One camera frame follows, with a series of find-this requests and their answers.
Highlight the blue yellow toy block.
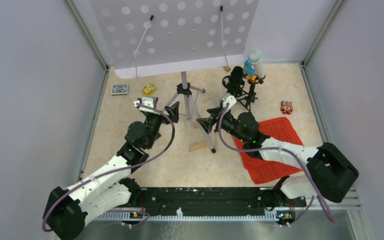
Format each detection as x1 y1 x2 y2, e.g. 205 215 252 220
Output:
243 60 259 83

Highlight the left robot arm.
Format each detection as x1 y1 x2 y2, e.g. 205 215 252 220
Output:
41 97 180 240

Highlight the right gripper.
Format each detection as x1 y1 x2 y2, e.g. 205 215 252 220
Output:
196 105 248 143

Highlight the black microphone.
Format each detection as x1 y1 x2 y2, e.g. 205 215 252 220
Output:
222 66 245 98

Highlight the white tube on tripod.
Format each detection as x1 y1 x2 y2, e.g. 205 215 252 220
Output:
247 48 266 79

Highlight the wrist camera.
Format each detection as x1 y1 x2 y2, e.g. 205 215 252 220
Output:
219 93 237 111
133 96 158 113

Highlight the wooden block at back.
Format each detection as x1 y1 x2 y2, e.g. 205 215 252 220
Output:
222 65 231 72

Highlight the light wooden block front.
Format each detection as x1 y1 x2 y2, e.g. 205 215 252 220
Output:
188 141 207 152

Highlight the white music stand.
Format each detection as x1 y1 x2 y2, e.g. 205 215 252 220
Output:
89 0 261 154

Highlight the black mic tripod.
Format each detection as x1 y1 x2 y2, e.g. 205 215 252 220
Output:
236 79 264 112

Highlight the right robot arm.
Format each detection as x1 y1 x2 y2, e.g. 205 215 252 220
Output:
197 106 360 206

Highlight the yellow owl toy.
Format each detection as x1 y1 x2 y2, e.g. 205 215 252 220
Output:
142 83 157 96

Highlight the playing card box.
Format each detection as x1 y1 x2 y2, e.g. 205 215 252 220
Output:
111 84 129 96

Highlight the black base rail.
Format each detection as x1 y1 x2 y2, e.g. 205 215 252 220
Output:
120 187 307 217

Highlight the red owl toy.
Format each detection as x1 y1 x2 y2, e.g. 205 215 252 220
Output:
280 100 293 115

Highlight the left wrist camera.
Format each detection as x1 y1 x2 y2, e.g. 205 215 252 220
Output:
133 96 158 113

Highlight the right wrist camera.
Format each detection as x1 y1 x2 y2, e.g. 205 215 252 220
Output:
219 93 237 111

